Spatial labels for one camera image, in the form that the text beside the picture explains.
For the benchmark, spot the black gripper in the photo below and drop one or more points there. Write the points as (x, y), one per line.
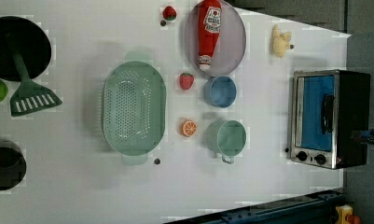
(364, 137)

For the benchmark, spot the blue oven door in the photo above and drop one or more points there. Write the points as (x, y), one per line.
(311, 93)

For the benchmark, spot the silver black toaster oven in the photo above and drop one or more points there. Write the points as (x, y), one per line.
(345, 112)

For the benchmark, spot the yellow red toy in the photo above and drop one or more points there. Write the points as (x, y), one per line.
(346, 215)

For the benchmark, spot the yellow plush banana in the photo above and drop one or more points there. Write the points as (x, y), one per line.
(280, 42)

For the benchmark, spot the green mug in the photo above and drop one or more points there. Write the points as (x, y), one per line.
(227, 138)

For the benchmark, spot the blue cup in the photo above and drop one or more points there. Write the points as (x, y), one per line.
(220, 92)

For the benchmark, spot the grey round plate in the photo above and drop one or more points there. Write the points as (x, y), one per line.
(230, 46)

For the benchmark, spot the toy orange slice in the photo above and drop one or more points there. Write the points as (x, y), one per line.
(188, 128)

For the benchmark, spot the toy strawberry centre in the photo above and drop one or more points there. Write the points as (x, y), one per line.
(186, 81)

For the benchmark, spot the toy strawberry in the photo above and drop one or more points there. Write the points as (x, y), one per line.
(169, 13)
(186, 81)

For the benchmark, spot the red plush ketchup bottle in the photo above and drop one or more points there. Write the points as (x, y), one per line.
(209, 26)

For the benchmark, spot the toy strawberry top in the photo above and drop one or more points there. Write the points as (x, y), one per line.
(169, 13)

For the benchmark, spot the green oval colander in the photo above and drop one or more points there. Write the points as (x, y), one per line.
(134, 108)

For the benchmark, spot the green slotted spatula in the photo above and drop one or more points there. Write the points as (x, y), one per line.
(30, 97)

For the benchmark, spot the black frying pan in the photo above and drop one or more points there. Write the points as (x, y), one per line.
(31, 43)

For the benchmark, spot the blue metal frame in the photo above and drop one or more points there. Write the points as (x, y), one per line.
(314, 208)

